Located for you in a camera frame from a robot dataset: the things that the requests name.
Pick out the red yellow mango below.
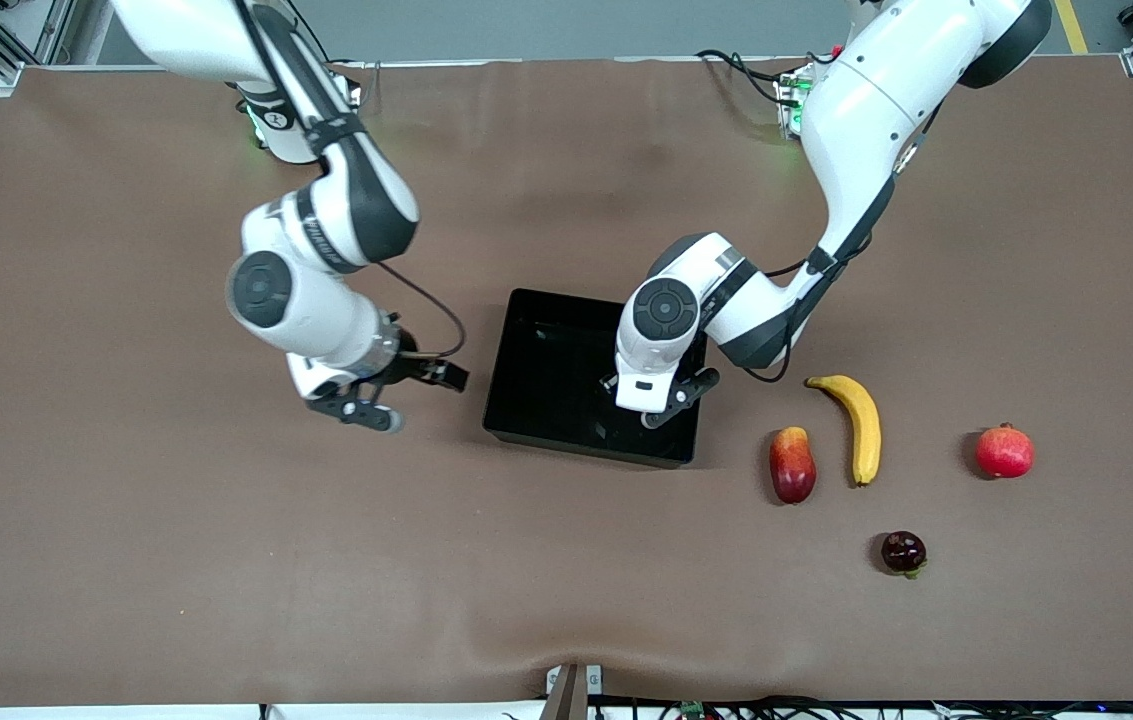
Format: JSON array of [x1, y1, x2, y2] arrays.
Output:
[[769, 427, 817, 505]]

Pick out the red pomegranate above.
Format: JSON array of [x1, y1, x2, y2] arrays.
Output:
[[975, 423, 1035, 480]]

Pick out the grey metal bracket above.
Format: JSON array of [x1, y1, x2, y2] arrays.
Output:
[[544, 663, 604, 720]]

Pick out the brown table mat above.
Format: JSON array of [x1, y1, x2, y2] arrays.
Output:
[[0, 55, 1133, 709]]

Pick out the dark purple mangosteen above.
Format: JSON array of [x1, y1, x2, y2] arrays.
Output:
[[880, 531, 928, 579]]

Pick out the black left arm base cable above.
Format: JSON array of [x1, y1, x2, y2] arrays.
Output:
[[694, 48, 809, 107]]

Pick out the yellow banana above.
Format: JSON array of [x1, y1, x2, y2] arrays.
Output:
[[806, 375, 882, 488]]

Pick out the black plastic box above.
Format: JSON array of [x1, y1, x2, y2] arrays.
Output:
[[483, 288, 709, 469]]

